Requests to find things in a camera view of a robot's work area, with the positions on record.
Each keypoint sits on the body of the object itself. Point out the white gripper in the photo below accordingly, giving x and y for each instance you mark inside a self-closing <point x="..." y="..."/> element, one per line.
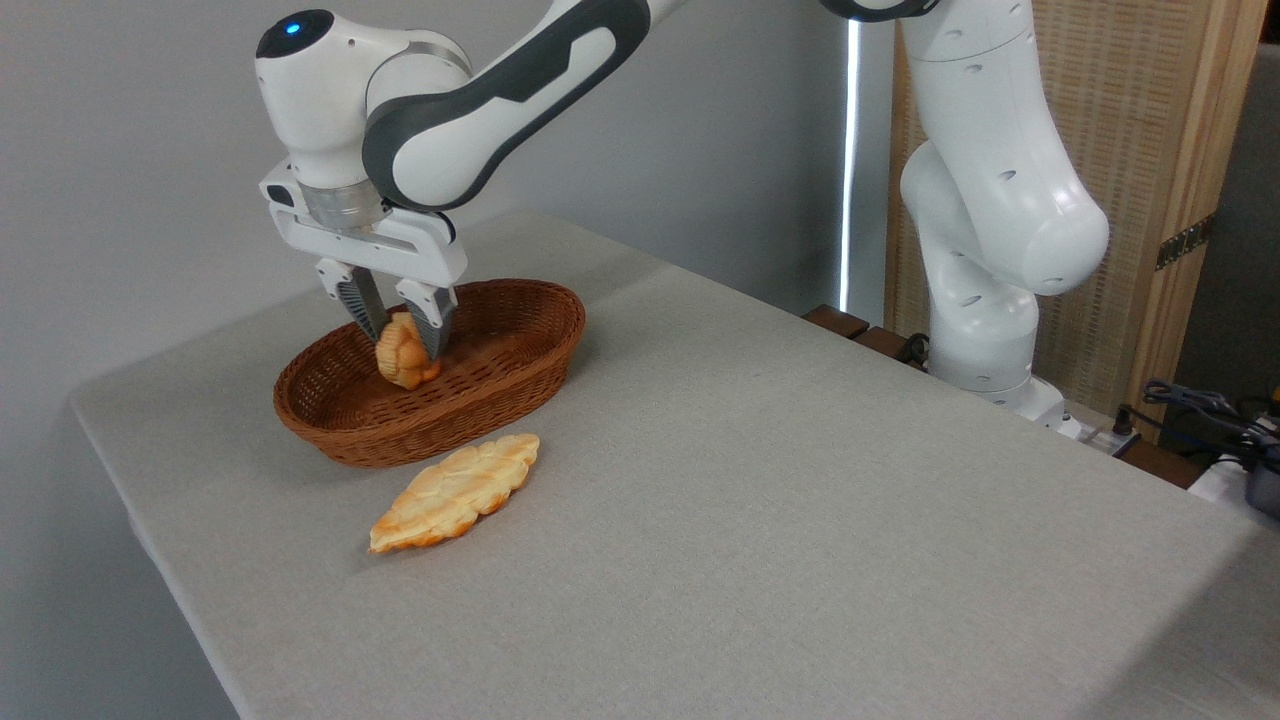
<point x="400" y="245"/>

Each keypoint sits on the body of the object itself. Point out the small golden bread roll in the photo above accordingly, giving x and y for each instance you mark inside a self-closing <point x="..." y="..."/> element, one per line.
<point x="403" y="358"/>

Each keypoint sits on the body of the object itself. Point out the white robot base plug box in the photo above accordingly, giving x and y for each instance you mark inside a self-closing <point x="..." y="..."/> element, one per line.
<point x="1095" y="432"/>

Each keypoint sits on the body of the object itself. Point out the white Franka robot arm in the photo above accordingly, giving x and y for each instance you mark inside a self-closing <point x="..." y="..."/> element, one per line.
<point x="1000" y="200"/>

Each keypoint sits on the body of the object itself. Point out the flat leaf-shaped golden bread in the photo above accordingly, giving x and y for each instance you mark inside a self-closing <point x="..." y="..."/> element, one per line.
<point x="455" y="492"/>

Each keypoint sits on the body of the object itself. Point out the brown oval wicker basket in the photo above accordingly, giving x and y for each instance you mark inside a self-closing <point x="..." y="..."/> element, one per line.
<point x="500" y="380"/>

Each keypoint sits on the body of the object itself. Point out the wooden woven folding screen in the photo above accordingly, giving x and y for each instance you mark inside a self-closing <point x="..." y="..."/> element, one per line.
<point x="1145" y="100"/>

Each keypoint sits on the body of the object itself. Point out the metal screen hinge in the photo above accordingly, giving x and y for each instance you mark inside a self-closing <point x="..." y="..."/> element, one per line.
<point x="1185" y="241"/>

